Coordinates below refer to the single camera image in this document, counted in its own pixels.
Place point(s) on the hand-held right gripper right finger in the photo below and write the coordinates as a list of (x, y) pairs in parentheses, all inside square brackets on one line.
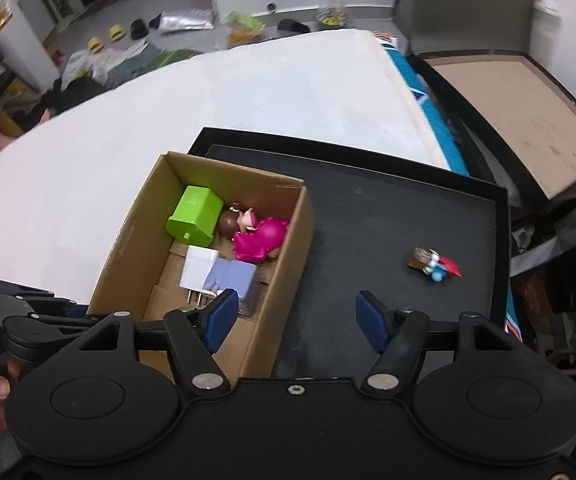
[(373, 324)]

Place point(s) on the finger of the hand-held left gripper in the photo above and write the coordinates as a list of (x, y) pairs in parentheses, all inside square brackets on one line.
[(53, 300)]

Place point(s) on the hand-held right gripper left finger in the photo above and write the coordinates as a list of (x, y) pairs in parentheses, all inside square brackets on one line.
[(220, 321)]

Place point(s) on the lavender toy block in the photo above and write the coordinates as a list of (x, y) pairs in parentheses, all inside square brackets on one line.
[(235, 280)]

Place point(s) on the brown cardboard box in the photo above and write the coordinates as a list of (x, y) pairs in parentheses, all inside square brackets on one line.
[(178, 310)]

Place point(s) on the white charger plug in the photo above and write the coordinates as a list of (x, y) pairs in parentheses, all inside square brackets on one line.
[(197, 272)]

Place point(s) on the black shallow tray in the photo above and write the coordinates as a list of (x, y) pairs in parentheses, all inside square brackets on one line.
[(382, 260)]

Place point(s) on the small blue red figure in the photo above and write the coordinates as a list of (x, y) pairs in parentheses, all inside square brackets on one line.
[(432, 262)]

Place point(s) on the pink dinosaur toy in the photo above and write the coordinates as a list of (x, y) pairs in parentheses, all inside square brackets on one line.
[(262, 240)]

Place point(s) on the brown-haired doll figure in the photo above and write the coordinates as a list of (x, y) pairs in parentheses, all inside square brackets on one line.
[(235, 219)]

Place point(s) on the grey cloth pile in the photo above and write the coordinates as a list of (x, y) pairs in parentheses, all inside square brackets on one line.
[(128, 65)]

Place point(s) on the large black tray brown inside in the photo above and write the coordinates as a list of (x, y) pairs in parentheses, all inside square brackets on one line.
[(517, 110)]

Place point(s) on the yellow slipper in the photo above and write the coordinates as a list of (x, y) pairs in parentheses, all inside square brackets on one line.
[(96, 44), (117, 33)]

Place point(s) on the white cabinet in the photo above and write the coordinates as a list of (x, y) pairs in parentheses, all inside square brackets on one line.
[(23, 35)]

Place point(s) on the black slipper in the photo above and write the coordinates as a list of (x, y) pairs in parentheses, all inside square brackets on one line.
[(155, 21), (139, 28)]

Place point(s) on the green snack bag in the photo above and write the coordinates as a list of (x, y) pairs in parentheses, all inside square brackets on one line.
[(245, 27)]

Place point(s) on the silver foil bag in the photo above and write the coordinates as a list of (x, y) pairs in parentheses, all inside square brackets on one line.
[(188, 21)]

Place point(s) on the clear plastic bag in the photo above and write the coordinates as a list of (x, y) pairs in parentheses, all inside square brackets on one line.
[(332, 14)]

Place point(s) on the grey upright board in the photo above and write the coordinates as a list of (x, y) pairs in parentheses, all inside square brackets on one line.
[(462, 5)]

